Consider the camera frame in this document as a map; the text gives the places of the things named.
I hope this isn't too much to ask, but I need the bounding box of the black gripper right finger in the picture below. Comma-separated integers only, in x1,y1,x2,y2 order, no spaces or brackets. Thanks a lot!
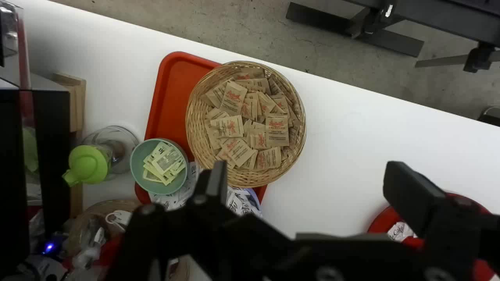
383,159,491,262

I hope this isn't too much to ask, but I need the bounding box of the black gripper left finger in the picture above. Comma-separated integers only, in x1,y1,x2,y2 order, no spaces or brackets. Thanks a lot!
190,159,247,235

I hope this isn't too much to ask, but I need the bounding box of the white blue packet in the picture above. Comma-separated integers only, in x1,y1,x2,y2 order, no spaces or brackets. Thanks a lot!
227,185,265,216

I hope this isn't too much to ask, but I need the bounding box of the white paper packet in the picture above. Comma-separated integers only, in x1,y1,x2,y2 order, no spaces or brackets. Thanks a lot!
388,219,419,243

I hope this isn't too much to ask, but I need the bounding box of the brown sugar packet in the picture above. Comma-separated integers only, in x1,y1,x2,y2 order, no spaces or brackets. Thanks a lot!
257,146,285,169
240,76,271,93
222,138,257,168
221,80,249,113
243,121,271,149
204,82,230,107
265,112,291,146
241,91,265,121
205,123,224,152
216,113,246,138

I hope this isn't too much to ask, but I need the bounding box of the yellow sweetener packet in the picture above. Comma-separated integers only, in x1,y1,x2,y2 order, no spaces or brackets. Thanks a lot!
141,140,188,185

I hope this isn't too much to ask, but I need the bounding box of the red round plate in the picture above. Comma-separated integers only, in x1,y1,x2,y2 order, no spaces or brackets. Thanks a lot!
366,191,499,281

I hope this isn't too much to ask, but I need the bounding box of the round wicker basket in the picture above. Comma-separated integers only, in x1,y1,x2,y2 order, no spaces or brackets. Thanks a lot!
185,59,308,190

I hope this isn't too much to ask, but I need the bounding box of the pale green bowl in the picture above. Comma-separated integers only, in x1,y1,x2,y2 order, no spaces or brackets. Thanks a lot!
129,137,191,198

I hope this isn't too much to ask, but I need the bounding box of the orange plastic tray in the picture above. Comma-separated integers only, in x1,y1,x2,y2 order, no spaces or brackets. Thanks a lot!
133,49,271,205

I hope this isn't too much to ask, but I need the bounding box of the clear glass jar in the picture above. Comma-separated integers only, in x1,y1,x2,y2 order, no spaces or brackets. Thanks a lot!
80,123,141,176

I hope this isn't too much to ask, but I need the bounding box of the lime green lidded container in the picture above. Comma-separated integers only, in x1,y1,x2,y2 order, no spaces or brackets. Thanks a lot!
61,143,113,187

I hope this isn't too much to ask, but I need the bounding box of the light wooden box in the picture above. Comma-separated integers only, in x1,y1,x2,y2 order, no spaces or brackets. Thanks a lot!
44,71,88,137

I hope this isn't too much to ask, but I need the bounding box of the black coffee machine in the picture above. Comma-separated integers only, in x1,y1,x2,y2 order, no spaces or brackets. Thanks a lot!
0,84,75,262

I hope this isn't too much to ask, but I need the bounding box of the black metal floor stand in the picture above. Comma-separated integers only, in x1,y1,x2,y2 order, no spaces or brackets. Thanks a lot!
285,0,500,74

